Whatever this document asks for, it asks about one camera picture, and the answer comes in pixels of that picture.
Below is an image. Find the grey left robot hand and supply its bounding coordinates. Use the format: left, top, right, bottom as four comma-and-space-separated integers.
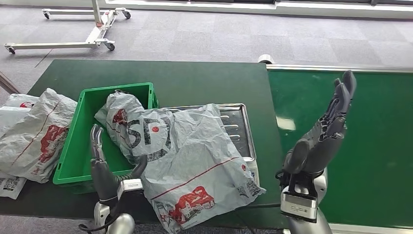
90, 124, 149, 203

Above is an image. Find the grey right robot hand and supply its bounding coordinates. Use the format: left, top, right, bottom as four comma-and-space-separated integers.
282, 70, 357, 176

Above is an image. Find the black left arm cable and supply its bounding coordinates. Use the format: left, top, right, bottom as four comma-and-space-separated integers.
78, 206, 121, 234

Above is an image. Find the steel scale tray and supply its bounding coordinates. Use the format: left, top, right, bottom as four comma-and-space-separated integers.
161, 103, 257, 162

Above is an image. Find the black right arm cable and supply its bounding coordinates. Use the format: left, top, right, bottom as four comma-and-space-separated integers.
235, 202, 282, 212

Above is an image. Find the green plastic crate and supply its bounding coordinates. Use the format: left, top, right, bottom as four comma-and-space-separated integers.
52, 82, 159, 195

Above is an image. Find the dark brown bar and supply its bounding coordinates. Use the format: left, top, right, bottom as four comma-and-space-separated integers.
0, 71, 20, 95

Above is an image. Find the dark green table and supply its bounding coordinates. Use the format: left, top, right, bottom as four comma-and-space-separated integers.
0, 59, 289, 231

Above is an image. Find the white electronic scale body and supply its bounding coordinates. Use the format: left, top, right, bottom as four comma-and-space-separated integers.
243, 157, 261, 189

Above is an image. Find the white package with QR code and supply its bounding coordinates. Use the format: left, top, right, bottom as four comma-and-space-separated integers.
0, 171, 28, 200

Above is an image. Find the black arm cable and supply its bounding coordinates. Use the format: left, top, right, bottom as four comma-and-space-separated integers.
78, 206, 121, 234
235, 202, 282, 212

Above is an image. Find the white package with red logo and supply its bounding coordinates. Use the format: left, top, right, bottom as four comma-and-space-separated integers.
0, 94, 40, 138

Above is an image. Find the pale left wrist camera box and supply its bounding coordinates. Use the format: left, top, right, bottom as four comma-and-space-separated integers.
116, 178, 144, 200

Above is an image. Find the large grey package red print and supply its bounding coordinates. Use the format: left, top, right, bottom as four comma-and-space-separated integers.
0, 88, 78, 184

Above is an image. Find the grey package with black letters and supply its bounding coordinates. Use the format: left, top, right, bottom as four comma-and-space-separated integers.
127, 103, 267, 234

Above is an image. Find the green conveyor belt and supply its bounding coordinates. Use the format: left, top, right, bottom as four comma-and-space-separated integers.
267, 69, 413, 229

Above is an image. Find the white wheeled stand frame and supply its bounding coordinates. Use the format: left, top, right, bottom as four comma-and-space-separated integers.
4, 0, 132, 55

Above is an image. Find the aluminium conveyor rail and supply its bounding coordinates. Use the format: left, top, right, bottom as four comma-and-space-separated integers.
266, 64, 413, 74

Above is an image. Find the grey package with red print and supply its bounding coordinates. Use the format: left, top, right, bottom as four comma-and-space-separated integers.
94, 90, 147, 164

